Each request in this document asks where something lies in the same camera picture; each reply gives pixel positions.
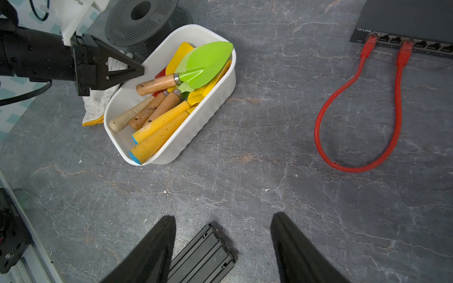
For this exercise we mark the white plastic storage box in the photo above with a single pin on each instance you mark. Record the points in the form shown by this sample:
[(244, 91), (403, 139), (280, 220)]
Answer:
[(127, 97)]

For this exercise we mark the bright green trowel wooden handle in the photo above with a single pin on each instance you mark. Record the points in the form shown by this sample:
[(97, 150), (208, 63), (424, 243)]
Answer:
[(196, 69)]

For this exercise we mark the red trowel wooden handle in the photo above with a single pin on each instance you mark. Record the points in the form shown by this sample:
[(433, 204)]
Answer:
[(150, 104)]

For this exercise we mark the black aluminium extrusion bar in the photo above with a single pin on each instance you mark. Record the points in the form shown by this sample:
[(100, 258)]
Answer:
[(206, 259)]

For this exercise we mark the yellow plastic shovel blue cap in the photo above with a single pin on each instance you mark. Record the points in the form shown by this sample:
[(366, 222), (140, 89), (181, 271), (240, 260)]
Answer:
[(148, 148)]

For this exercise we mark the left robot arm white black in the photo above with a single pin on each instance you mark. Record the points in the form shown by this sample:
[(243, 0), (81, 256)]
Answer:
[(43, 57)]

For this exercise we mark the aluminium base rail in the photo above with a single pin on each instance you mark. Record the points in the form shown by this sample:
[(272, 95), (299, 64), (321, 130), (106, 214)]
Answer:
[(24, 258)]

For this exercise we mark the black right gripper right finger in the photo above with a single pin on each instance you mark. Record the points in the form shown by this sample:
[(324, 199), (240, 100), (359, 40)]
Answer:
[(297, 258)]

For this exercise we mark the white knit work glove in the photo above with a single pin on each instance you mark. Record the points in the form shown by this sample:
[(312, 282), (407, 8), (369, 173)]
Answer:
[(95, 105)]

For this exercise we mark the pale wooden handle tool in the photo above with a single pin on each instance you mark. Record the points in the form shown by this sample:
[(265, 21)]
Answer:
[(118, 123)]

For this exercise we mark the black network switch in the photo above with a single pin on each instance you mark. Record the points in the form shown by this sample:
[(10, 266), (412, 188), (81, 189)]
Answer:
[(428, 24)]

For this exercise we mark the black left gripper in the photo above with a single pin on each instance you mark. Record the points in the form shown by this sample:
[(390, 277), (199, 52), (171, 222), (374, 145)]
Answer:
[(91, 61)]

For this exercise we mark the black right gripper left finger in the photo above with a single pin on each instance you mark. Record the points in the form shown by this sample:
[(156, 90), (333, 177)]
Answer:
[(150, 260)]

